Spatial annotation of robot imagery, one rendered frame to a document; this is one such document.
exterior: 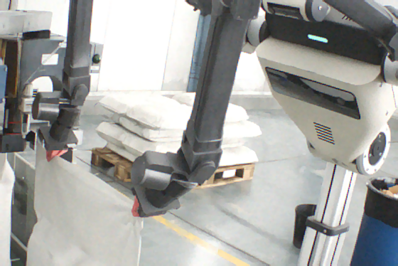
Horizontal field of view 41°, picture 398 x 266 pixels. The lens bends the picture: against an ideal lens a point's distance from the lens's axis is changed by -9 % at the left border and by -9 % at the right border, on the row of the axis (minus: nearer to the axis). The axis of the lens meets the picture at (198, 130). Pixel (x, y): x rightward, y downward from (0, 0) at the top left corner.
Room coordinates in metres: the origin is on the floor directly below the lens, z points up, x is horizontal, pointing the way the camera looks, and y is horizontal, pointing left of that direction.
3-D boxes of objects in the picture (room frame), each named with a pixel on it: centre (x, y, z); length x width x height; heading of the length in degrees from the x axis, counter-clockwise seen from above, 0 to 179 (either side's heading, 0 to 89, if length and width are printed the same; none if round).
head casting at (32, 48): (1.68, 0.54, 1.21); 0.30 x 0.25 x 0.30; 45
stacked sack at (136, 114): (4.45, 0.20, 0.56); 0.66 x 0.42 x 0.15; 135
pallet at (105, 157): (4.81, 0.16, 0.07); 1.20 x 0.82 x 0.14; 137
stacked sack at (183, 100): (5.06, -0.06, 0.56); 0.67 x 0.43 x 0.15; 45
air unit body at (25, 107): (1.48, 0.48, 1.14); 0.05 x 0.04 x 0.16; 135
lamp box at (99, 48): (1.70, 0.36, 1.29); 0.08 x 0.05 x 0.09; 45
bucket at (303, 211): (3.58, -0.87, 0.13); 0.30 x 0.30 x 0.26
